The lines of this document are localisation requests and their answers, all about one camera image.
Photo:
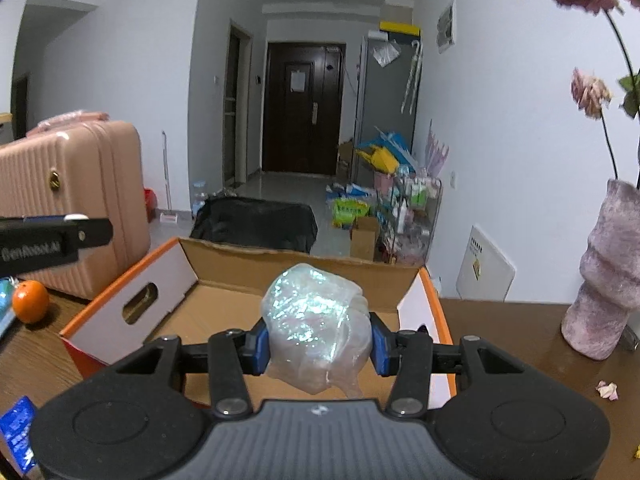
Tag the clear water bottle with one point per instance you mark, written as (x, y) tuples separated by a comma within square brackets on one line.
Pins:
[(200, 200)]

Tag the black floor bag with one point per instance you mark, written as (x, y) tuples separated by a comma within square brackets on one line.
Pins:
[(255, 222)]

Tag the bunch of dried pink roses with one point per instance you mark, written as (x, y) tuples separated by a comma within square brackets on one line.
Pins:
[(590, 90)]

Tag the blue printed soft tissue pack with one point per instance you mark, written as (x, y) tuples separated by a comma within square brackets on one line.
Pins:
[(6, 310)]

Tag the clear plastic bag bundle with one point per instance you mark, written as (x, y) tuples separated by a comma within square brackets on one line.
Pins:
[(310, 320)]

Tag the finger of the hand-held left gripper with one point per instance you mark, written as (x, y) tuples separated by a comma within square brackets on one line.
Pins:
[(95, 234)]

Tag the white wall panel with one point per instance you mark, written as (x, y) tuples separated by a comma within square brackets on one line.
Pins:
[(485, 265)]

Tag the grey refrigerator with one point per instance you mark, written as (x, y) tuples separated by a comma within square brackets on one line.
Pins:
[(385, 105)]

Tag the white wall fuse box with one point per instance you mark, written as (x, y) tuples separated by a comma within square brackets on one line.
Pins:
[(446, 27)]

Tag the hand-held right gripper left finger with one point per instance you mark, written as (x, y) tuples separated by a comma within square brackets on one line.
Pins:
[(257, 349)]

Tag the pink bucket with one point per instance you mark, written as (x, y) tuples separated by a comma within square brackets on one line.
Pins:
[(384, 180)]

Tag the small blue tissue packet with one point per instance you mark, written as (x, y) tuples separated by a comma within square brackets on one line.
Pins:
[(17, 430)]

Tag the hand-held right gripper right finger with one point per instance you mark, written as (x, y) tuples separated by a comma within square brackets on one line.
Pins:
[(382, 349)]

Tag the dark side doorway frame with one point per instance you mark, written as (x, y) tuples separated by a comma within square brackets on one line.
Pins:
[(232, 110)]

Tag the lilac paper decoration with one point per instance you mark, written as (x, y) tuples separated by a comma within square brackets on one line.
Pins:
[(436, 145)]

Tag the red container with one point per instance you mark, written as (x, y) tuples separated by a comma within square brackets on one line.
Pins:
[(150, 205)]

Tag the folded white umbrella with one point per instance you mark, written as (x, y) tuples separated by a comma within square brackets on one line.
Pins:
[(412, 80)]

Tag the eyeglasses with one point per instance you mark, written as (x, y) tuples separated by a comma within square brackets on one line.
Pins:
[(631, 337)]

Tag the white paper sheet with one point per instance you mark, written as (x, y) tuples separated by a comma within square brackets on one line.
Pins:
[(298, 81)]

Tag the pink ribbed suitcase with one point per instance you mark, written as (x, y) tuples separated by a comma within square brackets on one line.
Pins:
[(75, 200)]

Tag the pink textured vase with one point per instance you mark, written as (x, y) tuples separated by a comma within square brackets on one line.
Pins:
[(605, 285)]

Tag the dark wooden door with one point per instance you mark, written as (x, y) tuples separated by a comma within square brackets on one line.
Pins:
[(300, 130)]

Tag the orange cardboard box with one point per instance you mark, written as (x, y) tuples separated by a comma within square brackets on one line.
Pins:
[(225, 310)]

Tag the small brown cardboard box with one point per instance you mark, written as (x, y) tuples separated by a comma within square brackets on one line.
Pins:
[(365, 240)]

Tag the orange fruit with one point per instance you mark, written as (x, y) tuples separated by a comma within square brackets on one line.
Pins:
[(31, 302)]

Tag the yellow and black box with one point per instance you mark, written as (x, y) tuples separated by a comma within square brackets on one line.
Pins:
[(400, 28)]

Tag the green packet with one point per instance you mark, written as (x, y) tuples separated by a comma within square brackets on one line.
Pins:
[(350, 212)]

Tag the open brown cardboard box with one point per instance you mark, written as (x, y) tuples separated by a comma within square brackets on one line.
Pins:
[(346, 160)]

